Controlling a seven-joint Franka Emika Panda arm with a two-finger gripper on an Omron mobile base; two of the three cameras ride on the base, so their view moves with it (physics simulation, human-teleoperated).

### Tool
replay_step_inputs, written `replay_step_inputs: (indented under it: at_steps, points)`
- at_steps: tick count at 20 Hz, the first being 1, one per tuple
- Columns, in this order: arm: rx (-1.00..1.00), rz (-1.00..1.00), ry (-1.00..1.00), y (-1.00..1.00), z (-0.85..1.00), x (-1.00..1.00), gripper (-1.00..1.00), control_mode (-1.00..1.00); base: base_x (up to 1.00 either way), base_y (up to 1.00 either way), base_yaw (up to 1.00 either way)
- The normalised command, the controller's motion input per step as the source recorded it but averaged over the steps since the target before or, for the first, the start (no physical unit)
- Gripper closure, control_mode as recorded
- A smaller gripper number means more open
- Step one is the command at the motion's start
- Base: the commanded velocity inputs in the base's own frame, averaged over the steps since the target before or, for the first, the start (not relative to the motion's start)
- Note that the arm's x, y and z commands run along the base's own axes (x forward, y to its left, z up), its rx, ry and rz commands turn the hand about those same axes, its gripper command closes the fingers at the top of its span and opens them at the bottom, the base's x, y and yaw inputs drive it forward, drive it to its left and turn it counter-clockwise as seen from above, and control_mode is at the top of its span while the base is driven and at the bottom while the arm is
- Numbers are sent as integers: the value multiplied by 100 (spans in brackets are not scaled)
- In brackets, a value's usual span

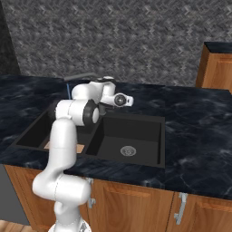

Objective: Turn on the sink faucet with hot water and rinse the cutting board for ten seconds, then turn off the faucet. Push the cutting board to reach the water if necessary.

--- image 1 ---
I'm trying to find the grey cupboard handle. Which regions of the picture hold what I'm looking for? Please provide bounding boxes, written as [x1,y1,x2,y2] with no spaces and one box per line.
[86,178,97,209]
[173,192,189,227]

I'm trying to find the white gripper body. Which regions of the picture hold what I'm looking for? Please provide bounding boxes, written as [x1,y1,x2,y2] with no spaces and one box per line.
[123,94,135,108]

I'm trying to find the black double sink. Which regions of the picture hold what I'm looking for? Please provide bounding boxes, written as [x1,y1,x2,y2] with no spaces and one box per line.
[14,103,167,169]

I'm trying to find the grey sink faucet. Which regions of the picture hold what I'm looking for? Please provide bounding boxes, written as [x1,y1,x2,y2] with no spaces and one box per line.
[63,72,100,82]

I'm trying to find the grey appliance front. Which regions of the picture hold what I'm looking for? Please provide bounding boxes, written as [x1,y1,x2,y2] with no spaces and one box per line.
[0,163,32,227]

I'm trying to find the wooden cupboard door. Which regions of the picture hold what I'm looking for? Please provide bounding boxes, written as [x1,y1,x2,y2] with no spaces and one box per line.
[167,191,232,232]
[4,164,92,232]
[90,178,175,232]

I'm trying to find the wooden cabinet with dark top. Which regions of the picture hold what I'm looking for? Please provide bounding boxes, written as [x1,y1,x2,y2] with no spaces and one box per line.
[195,41,232,92]

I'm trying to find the grey sink drain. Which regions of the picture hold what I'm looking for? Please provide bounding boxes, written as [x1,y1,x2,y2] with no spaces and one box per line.
[120,145,138,157]

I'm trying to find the tan cutting board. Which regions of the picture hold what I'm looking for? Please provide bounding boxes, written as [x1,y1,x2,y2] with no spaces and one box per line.
[43,141,86,154]

